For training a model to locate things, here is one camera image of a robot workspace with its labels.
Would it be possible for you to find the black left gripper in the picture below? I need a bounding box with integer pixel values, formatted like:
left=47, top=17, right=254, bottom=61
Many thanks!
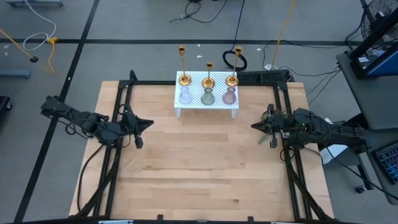
left=119, top=104, right=155, bottom=149

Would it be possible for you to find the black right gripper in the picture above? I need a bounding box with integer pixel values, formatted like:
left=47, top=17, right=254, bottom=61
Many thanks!
left=250, top=104, right=300, bottom=149

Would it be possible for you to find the clear glass vase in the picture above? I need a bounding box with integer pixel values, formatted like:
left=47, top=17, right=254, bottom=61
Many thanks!
left=178, top=86, right=194, bottom=105

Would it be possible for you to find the tall gold candlestick holder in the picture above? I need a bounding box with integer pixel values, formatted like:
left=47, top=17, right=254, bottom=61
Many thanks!
left=224, top=45, right=244, bottom=88
left=177, top=45, right=192, bottom=87

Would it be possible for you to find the pink glass vase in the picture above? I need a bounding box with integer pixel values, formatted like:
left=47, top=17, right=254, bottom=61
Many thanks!
left=221, top=86, right=238, bottom=106

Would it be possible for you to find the white perforated metal shelf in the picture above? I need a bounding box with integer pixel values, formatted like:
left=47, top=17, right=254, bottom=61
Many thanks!
left=174, top=70, right=240, bottom=119

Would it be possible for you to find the green glass vase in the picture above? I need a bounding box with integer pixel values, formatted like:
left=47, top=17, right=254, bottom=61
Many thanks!
left=200, top=86, right=216, bottom=106

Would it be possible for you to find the short gold candlestick holder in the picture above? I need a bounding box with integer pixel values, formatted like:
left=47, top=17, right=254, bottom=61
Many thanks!
left=201, top=61, right=216, bottom=90

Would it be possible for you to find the grey side table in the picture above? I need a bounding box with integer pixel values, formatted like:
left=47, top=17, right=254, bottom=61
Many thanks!
left=336, top=43, right=398, bottom=206

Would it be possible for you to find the backlit keyboard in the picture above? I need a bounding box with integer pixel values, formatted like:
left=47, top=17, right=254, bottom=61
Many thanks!
left=372, top=140, right=398, bottom=185

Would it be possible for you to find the blue laptop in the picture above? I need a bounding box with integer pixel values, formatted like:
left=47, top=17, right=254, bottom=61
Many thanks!
left=350, top=40, right=398, bottom=79

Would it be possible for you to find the black floor fan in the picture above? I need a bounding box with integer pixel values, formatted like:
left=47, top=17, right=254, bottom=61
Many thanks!
left=359, top=0, right=398, bottom=43

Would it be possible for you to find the black aluminium table frame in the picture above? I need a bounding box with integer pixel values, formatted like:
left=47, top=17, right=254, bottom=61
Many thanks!
left=70, top=70, right=335, bottom=223

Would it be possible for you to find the black coiled hanging cable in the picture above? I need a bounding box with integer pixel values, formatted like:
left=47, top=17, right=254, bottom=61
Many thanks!
left=221, top=0, right=248, bottom=72

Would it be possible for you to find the black cables to power strip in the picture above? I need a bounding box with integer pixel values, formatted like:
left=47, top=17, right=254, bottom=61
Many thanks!
left=278, top=63, right=343, bottom=106

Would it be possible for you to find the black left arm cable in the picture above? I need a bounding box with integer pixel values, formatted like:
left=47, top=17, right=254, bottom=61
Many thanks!
left=76, top=144, right=104, bottom=213

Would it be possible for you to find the yellow hanging cable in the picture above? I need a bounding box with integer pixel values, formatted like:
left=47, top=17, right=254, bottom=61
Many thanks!
left=270, top=0, right=296, bottom=71

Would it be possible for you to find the black floor cable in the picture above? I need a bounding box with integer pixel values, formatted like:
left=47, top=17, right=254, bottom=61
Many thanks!
left=169, top=0, right=229, bottom=24

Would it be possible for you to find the yellow plug with cord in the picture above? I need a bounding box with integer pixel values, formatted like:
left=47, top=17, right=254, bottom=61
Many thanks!
left=46, top=36, right=59, bottom=74

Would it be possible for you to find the yellow cable with black ball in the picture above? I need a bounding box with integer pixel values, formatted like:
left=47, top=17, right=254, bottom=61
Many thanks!
left=0, top=28, right=55, bottom=75

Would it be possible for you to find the white floor cable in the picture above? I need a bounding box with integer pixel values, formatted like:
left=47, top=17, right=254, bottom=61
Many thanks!
left=22, top=0, right=58, bottom=52

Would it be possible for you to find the black upright post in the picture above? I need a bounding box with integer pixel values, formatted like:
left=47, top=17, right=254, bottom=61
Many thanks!
left=348, top=6, right=398, bottom=60

